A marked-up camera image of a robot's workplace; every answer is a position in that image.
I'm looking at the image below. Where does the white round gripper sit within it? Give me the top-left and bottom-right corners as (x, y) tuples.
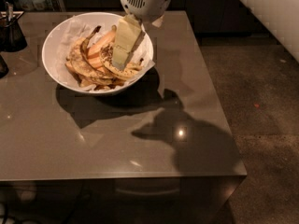
(112, 0), (171, 71)

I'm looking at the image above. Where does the spotted brown ripe banana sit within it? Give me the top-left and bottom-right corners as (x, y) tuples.
(99, 43), (139, 80)

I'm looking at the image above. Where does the yellow-orange banana top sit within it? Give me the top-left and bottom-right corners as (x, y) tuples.
(87, 25), (117, 58)

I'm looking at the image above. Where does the yellow banana right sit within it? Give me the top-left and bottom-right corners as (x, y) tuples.
(126, 58), (144, 71)

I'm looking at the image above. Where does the orange banana middle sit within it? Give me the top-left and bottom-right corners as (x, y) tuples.
(88, 56), (103, 69)

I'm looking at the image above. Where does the white paper bowl liner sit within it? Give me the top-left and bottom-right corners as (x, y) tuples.
(55, 11), (156, 92)

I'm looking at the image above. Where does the long spotted banana left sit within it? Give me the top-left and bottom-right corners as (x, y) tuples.
(69, 26), (113, 85)

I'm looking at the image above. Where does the white ceramic bowl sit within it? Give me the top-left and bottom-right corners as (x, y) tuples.
(41, 11), (155, 97)

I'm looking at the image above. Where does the dark mesh pen holder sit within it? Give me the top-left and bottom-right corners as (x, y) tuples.
(0, 2), (27, 52)

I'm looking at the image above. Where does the dark round object left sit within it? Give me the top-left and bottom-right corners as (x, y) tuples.
(0, 55), (9, 78)

